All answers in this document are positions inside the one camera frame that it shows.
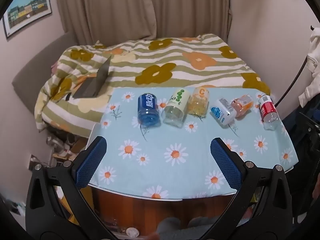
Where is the grey laptop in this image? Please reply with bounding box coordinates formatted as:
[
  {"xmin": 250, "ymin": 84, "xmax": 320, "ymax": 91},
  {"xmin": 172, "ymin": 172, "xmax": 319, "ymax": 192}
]
[{"xmin": 72, "ymin": 55, "xmax": 112, "ymax": 99}]

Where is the white bottle with blue label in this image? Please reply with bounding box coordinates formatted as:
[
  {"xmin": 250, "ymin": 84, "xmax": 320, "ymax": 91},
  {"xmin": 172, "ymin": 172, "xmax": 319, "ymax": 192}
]
[{"xmin": 210, "ymin": 98, "xmax": 237, "ymax": 126}]

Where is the white hanging clothing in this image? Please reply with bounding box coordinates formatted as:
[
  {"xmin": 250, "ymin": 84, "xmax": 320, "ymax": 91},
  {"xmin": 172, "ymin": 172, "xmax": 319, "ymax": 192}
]
[{"xmin": 299, "ymin": 27, "xmax": 320, "ymax": 108}]

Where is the grey slipper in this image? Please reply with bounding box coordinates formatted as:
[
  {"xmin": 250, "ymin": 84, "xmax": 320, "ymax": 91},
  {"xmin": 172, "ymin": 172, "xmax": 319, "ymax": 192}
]
[
  {"xmin": 188, "ymin": 217, "xmax": 213, "ymax": 240},
  {"xmin": 157, "ymin": 217, "xmax": 182, "ymax": 240}
]

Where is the clear bottle with red label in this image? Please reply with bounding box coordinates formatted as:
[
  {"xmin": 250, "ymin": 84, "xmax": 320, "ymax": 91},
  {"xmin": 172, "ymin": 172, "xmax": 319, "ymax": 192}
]
[{"xmin": 257, "ymin": 95, "xmax": 279, "ymax": 131}]

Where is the light blue daisy tablecloth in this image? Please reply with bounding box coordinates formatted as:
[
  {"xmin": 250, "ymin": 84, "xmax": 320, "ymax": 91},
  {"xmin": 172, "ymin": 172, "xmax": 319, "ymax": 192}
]
[{"xmin": 87, "ymin": 87, "xmax": 300, "ymax": 200}]

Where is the grey upholstered headboard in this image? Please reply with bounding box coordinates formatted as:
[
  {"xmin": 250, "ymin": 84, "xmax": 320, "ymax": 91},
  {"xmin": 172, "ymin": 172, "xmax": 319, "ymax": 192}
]
[{"xmin": 11, "ymin": 32, "xmax": 78, "ymax": 103}]

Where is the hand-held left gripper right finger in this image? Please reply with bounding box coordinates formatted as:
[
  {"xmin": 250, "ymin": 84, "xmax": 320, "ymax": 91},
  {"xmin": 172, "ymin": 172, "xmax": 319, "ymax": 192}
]
[{"xmin": 202, "ymin": 137, "xmax": 297, "ymax": 240}]

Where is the orange plastic bottle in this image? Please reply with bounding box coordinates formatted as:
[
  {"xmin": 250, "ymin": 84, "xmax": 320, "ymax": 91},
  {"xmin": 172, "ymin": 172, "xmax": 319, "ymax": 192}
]
[{"xmin": 230, "ymin": 94, "xmax": 253, "ymax": 117}]

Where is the beige curtain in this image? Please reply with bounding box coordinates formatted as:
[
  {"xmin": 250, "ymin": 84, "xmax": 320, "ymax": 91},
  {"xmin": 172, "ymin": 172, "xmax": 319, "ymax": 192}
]
[{"xmin": 54, "ymin": 0, "xmax": 232, "ymax": 46}]

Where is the wooden table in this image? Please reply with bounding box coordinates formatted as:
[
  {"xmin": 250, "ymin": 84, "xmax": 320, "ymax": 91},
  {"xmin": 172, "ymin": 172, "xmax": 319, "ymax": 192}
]
[{"xmin": 85, "ymin": 122, "xmax": 300, "ymax": 238}]

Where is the striped floral blanket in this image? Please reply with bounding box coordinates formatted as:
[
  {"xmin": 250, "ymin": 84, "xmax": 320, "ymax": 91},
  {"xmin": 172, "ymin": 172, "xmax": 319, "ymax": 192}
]
[{"xmin": 34, "ymin": 33, "xmax": 272, "ymax": 133}]

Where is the yellow plastic bottle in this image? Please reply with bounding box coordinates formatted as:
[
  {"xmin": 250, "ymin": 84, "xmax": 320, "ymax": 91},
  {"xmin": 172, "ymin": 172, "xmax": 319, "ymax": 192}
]
[{"xmin": 187, "ymin": 87, "xmax": 210, "ymax": 118}]

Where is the black cable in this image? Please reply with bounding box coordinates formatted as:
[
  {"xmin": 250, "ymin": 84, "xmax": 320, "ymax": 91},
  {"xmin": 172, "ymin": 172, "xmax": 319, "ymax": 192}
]
[{"xmin": 275, "ymin": 52, "xmax": 310, "ymax": 107}]

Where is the blue plastic bottle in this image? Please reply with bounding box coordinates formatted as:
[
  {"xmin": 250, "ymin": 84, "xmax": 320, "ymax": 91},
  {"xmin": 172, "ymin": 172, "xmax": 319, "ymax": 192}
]
[{"xmin": 137, "ymin": 93, "xmax": 161, "ymax": 127}]

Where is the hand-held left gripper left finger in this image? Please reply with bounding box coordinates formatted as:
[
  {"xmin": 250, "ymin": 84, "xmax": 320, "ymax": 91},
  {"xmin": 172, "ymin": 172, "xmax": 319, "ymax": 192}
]
[{"xmin": 25, "ymin": 136, "xmax": 110, "ymax": 240}]

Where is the clear bottle with green dots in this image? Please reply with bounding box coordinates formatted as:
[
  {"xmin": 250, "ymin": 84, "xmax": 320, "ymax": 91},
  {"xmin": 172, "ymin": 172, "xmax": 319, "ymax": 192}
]
[{"xmin": 161, "ymin": 88, "xmax": 192, "ymax": 127}]

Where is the framed wall picture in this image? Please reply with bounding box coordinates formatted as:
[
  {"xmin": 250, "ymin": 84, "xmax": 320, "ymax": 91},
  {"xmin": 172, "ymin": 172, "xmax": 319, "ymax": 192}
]
[{"xmin": 2, "ymin": 0, "xmax": 53, "ymax": 40}]

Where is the white shoe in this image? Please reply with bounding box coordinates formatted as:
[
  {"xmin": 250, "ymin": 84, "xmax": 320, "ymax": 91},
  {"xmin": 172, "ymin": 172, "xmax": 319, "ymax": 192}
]
[{"xmin": 47, "ymin": 136, "xmax": 72, "ymax": 157}]

